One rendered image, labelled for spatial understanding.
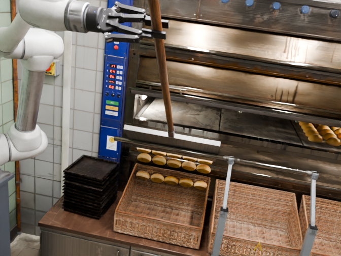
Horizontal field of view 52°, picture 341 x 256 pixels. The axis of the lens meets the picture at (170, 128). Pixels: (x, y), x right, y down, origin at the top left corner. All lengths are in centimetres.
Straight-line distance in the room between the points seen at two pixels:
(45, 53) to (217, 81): 115
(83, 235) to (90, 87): 99
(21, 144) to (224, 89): 127
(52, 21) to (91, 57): 141
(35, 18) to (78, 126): 162
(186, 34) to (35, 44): 104
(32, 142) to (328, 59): 179
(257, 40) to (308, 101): 51
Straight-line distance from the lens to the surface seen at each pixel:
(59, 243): 249
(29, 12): 115
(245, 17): 233
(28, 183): 307
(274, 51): 234
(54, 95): 269
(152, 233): 229
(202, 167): 243
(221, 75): 237
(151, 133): 199
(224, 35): 233
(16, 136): 198
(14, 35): 146
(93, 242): 239
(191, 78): 237
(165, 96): 145
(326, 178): 265
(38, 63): 171
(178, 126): 246
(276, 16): 235
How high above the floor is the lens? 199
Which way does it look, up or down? 20 degrees down
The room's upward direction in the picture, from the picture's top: 8 degrees clockwise
